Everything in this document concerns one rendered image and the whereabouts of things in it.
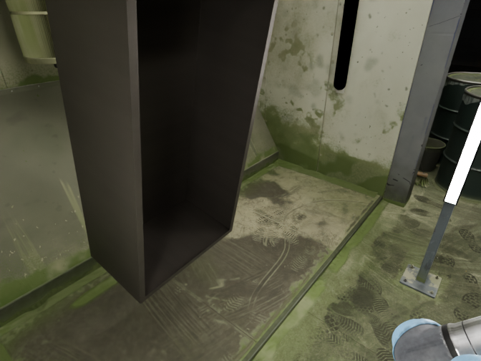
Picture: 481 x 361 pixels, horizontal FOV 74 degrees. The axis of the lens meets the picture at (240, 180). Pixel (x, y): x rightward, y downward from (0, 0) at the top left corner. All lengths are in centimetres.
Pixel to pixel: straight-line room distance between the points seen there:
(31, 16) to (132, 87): 125
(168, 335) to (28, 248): 92
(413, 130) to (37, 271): 269
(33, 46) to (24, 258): 113
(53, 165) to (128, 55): 152
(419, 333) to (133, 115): 76
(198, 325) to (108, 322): 49
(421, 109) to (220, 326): 204
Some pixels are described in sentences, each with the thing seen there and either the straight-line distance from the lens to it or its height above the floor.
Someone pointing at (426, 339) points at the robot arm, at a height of 106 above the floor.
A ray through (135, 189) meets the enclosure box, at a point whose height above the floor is 105.
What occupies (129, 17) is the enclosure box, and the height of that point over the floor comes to 151.
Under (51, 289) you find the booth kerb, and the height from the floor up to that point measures 11.
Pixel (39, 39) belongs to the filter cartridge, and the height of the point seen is 137.
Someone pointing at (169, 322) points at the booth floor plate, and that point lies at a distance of 190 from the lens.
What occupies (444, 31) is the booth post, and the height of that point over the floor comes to 136.
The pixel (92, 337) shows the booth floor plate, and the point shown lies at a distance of 197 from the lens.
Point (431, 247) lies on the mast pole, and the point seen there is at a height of 29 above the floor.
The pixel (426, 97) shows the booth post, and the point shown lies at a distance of 272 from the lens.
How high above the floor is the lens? 153
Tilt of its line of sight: 29 degrees down
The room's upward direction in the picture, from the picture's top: straight up
